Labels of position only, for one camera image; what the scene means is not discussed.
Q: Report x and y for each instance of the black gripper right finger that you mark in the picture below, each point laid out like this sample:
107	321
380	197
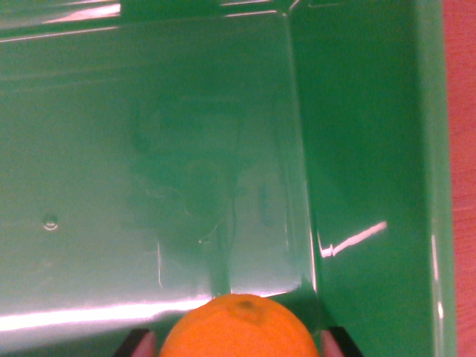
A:
340	343

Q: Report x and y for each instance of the green plastic bin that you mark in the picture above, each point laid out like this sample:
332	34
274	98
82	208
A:
186	148

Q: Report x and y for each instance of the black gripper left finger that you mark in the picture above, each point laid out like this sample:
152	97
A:
135	344

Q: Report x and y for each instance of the yellow orange citrus fruit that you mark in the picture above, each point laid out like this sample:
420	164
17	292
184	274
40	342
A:
240	329

